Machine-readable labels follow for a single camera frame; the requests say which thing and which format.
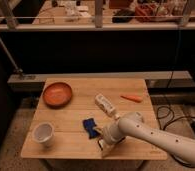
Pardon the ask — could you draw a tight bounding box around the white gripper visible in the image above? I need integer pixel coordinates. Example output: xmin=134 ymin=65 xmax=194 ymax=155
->
xmin=101 ymin=122 xmax=125 ymax=157

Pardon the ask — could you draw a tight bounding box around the white red black eraser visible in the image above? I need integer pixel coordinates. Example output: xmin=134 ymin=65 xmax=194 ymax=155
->
xmin=98 ymin=139 xmax=104 ymax=148

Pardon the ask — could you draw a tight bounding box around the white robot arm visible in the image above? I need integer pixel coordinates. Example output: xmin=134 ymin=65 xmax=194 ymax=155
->
xmin=103 ymin=112 xmax=195 ymax=166

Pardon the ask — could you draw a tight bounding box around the wooden table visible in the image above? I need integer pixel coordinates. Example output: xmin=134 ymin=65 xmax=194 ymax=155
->
xmin=20 ymin=77 xmax=169 ymax=162

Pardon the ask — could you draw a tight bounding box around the orange carrot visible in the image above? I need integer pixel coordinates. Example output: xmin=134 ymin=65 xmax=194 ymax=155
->
xmin=121 ymin=95 xmax=143 ymax=103

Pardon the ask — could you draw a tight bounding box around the white plastic cup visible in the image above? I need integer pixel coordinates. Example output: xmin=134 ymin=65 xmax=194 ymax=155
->
xmin=32 ymin=122 xmax=54 ymax=148

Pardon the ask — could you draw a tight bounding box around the orange round plate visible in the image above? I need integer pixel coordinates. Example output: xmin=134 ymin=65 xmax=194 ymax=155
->
xmin=42 ymin=82 xmax=72 ymax=108

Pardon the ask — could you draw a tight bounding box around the metal diagonal rod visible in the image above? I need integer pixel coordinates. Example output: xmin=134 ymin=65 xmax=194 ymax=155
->
xmin=0 ymin=37 xmax=23 ymax=77

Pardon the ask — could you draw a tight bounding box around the background wooden shelf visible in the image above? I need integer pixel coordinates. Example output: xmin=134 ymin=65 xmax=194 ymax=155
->
xmin=0 ymin=0 xmax=195 ymax=31

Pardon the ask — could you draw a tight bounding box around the black cable on floor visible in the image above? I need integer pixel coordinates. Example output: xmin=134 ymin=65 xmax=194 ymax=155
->
xmin=156 ymin=28 xmax=195 ymax=132

